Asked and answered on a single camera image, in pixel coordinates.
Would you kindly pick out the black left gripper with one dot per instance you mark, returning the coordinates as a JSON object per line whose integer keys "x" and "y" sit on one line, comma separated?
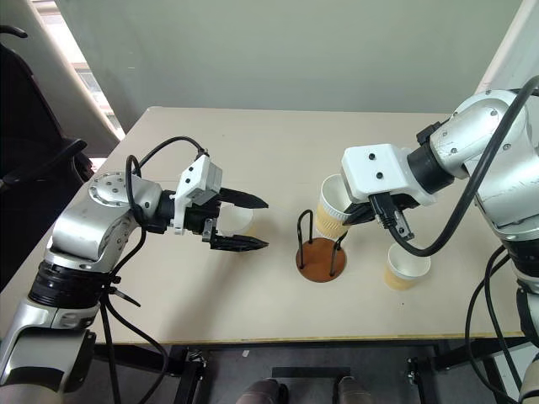
{"x": 197, "y": 219}

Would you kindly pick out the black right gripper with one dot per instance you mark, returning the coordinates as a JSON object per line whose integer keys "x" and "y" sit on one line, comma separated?
{"x": 407, "y": 201}

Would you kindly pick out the ribbed tan paper cup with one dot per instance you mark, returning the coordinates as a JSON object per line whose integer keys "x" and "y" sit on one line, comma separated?
{"x": 329, "y": 210}
{"x": 406, "y": 267}
{"x": 242, "y": 219}

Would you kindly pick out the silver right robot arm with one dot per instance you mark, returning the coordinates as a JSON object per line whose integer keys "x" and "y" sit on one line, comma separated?
{"x": 501, "y": 168}

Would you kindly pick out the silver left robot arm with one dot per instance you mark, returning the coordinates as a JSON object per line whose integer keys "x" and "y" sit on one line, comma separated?
{"x": 80, "y": 235}

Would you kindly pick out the dark rounded shape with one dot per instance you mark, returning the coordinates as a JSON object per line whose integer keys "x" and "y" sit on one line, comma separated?
{"x": 351, "y": 390}
{"x": 262, "y": 391}

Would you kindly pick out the black office chair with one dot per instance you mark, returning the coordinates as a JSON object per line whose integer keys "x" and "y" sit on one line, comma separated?
{"x": 29, "y": 139}

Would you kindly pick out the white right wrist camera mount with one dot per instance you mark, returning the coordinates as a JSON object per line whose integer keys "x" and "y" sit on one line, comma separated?
{"x": 379, "y": 172}

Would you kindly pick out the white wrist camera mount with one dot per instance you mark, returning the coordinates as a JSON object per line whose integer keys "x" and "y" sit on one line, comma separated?
{"x": 198, "y": 174}
{"x": 379, "y": 172}

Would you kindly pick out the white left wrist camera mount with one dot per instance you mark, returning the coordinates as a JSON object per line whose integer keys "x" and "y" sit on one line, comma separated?
{"x": 198, "y": 174}

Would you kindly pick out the black metal table frame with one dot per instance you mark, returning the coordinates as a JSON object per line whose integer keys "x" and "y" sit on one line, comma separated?
{"x": 295, "y": 351}

